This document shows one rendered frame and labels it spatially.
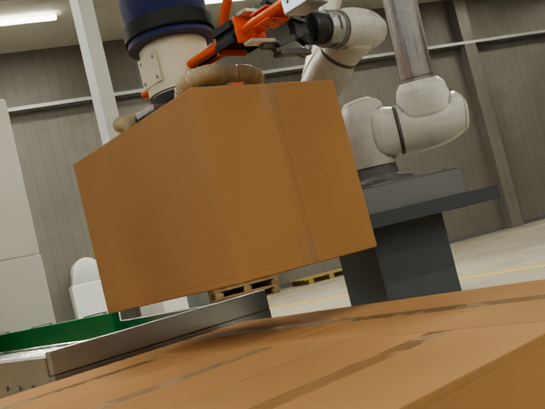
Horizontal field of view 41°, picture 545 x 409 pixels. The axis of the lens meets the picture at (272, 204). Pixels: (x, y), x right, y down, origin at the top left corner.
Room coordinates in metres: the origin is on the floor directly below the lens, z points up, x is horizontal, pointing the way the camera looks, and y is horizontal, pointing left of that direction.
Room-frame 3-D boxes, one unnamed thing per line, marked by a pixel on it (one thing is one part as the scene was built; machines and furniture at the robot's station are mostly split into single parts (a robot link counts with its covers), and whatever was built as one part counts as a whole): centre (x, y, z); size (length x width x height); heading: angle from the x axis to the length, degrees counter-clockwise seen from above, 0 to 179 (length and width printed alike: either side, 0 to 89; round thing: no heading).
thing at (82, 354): (2.01, 0.36, 0.58); 0.70 x 0.03 x 0.06; 131
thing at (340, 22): (1.71, -0.23, 1.20); 0.09 x 0.06 x 0.09; 41
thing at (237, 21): (1.59, -0.02, 1.20); 0.10 x 0.08 x 0.06; 131
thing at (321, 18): (1.66, -0.17, 1.20); 0.09 x 0.07 x 0.08; 131
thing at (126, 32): (1.79, 0.15, 1.31); 0.23 x 0.23 x 0.04
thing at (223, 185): (1.78, 0.14, 0.87); 0.60 x 0.40 x 0.40; 39
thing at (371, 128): (2.26, -0.34, 1.00); 0.18 x 0.16 x 0.22; 82
